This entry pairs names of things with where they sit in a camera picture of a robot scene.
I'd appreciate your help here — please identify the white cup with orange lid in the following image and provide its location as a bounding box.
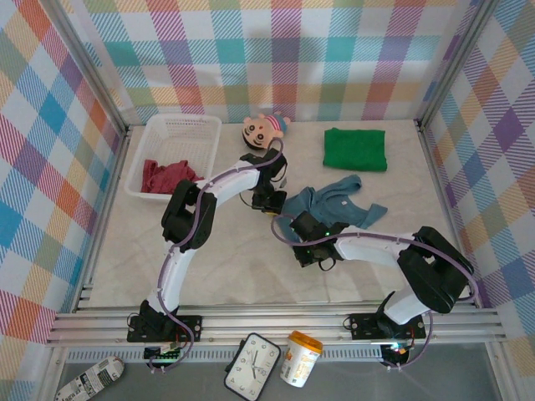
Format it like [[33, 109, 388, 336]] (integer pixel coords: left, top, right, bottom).
[[279, 330, 324, 389]]

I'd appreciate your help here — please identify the aluminium front frame rail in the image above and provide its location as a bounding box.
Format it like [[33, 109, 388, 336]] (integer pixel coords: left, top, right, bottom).
[[44, 303, 507, 348]]

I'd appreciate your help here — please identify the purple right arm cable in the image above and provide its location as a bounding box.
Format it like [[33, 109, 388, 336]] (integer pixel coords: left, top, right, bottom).
[[270, 213, 480, 373]]

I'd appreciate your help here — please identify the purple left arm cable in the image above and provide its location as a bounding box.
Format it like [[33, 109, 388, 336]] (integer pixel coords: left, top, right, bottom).
[[145, 139, 286, 375]]

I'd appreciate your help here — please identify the red tank top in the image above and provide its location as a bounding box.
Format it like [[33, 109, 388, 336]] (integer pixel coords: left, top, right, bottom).
[[140, 159, 206, 195]]

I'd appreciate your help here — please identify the slotted grey cable duct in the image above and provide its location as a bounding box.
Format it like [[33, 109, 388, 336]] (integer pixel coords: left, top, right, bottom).
[[66, 348, 386, 364]]

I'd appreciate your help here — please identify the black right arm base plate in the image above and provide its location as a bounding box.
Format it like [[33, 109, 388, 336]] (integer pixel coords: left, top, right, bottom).
[[348, 312, 427, 341]]

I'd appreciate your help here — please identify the aluminium side frame rail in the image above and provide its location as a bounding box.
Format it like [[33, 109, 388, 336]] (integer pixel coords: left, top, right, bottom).
[[415, 119, 478, 309], [72, 124, 135, 312]]

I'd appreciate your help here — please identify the blue tank top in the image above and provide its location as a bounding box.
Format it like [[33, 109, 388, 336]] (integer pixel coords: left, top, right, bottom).
[[281, 174, 390, 231]]

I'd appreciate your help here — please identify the black white alarm clock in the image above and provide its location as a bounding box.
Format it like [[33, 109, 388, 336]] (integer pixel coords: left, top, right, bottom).
[[224, 332, 282, 401]]

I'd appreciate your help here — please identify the white plastic basket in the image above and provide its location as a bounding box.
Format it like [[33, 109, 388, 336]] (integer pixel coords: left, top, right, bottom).
[[124, 114, 223, 202]]

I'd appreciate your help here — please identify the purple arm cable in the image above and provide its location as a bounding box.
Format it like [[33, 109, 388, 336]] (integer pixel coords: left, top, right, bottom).
[[270, 213, 480, 373], [145, 139, 286, 375]]

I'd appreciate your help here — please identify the plush doll with striped hat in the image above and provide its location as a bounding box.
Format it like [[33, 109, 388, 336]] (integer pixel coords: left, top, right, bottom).
[[242, 112, 293, 152]]

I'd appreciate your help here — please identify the newspaper print roll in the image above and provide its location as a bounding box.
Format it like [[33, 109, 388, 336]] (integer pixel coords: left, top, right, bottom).
[[53, 355, 125, 401]]

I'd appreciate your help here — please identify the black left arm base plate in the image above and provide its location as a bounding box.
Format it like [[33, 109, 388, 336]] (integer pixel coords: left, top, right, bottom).
[[126, 313, 203, 344]]

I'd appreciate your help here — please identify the green tank top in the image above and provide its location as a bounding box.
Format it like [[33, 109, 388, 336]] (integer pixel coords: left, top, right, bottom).
[[322, 127, 388, 173]]

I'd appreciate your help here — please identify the right controller board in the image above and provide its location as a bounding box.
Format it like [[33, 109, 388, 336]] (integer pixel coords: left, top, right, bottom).
[[381, 343, 409, 365]]

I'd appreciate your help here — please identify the aluminium frame post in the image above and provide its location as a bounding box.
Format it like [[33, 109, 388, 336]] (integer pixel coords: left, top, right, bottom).
[[40, 0, 131, 135], [415, 0, 501, 127]]

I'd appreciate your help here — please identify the green left controller board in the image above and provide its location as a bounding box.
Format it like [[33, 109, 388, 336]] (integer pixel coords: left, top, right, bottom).
[[144, 344, 186, 363]]

